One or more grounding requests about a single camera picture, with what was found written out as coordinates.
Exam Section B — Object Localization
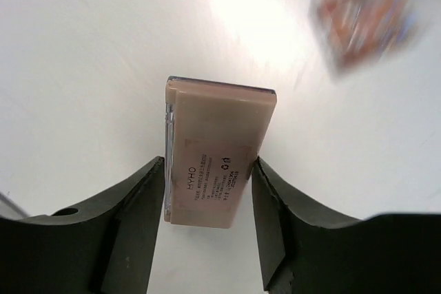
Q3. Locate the clear eyeshadow palette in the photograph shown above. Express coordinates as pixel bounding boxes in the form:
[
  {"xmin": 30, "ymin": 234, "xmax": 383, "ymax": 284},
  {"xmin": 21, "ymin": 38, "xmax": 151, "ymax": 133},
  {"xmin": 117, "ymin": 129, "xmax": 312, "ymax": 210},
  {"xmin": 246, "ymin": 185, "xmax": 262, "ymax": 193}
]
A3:
[{"xmin": 311, "ymin": 0, "xmax": 419, "ymax": 70}]

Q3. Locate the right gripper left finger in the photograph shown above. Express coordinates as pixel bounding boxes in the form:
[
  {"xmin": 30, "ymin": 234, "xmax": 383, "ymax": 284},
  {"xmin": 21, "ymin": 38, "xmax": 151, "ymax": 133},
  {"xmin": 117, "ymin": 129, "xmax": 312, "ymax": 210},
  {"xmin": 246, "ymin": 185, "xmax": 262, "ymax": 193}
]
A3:
[{"xmin": 1, "ymin": 157, "xmax": 165, "ymax": 293}]

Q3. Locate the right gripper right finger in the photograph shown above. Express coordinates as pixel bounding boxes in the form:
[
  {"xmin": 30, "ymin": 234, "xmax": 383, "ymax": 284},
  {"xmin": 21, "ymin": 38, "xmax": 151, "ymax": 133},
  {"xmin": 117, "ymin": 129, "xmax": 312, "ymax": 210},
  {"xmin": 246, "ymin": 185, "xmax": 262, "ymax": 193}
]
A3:
[{"xmin": 252, "ymin": 160, "xmax": 440, "ymax": 293}]

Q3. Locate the peach rectangular palette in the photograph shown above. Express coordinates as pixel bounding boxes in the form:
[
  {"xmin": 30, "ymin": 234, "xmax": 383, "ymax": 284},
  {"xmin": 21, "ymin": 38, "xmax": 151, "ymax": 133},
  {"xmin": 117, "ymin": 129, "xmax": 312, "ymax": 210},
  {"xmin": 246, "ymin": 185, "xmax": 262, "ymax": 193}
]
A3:
[{"xmin": 164, "ymin": 76, "xmax": 277, "ymax": 229}]

